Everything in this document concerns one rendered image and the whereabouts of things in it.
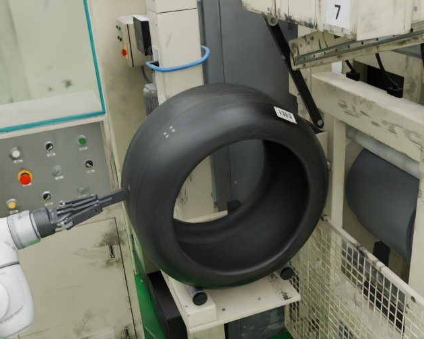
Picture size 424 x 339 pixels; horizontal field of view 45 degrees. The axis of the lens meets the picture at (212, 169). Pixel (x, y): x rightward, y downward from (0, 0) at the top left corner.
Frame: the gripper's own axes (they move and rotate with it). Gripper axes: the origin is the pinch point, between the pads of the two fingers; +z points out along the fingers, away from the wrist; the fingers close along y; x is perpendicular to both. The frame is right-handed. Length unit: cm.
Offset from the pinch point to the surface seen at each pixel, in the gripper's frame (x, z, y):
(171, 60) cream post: -23.1, 31.0, 27.8
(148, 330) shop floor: 125, -3, 86
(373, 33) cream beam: -33, 60, -34
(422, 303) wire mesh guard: 33, 61, -45
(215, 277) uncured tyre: 28.0, 19.3, -12.3
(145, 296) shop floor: 125, 1, 113
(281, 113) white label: -12.1, 47.3, -10.6
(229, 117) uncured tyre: -15.7, 33.3, -10.4
